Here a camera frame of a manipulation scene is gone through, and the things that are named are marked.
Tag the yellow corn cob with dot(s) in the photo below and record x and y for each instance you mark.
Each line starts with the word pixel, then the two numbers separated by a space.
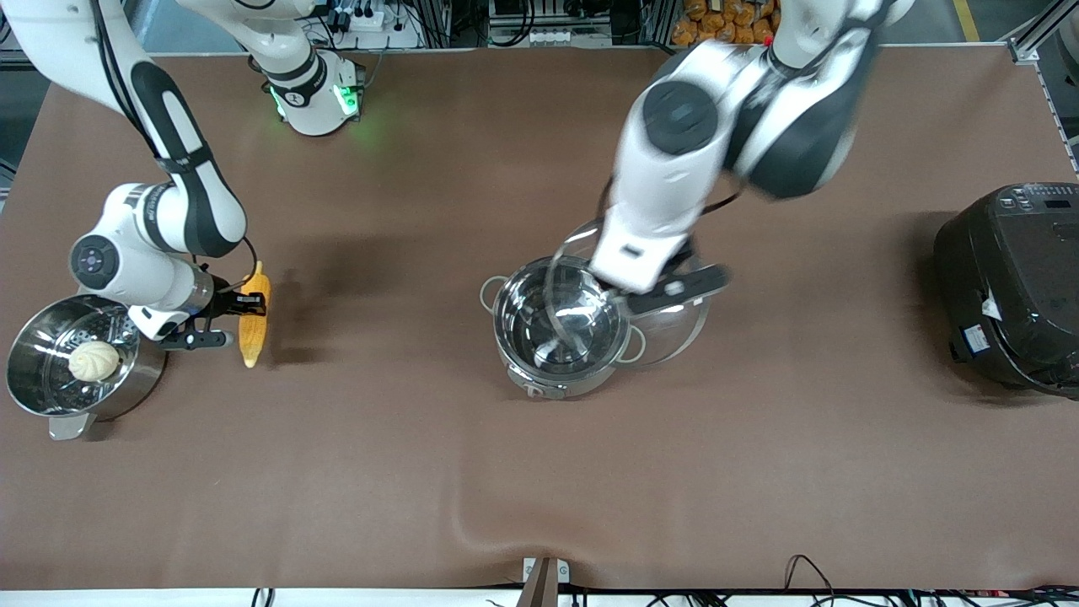
pixel 253 337

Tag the glass pot lid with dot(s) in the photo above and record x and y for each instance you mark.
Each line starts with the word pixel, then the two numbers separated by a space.
pixel 674 335

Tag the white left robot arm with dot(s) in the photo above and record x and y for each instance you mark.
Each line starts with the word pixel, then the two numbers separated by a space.
pixel 674 160

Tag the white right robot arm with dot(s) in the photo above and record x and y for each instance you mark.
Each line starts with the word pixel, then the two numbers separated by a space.
pixel 190 211

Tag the steel steamer pot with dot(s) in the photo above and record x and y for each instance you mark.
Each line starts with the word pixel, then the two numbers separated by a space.
pixel 126 375

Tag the white steamed bun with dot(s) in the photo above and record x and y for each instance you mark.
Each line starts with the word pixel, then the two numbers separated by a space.
pixel 93 361

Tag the orange snack bag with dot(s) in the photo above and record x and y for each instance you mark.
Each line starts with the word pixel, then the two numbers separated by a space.
pixel 725 21

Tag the brown table mat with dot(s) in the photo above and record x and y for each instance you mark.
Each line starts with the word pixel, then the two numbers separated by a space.
pixel 539 472

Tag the white power strip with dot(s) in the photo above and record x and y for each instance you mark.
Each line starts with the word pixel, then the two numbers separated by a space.
pixel 371 25

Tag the metal table clamp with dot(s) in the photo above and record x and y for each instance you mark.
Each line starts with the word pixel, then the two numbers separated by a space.
pixel 542 582

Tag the black rice cooker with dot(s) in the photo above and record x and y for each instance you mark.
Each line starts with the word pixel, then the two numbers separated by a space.
pixel 1003 287

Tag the aluminium frame post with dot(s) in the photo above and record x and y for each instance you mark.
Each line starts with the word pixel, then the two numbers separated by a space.
pixel 1033 38

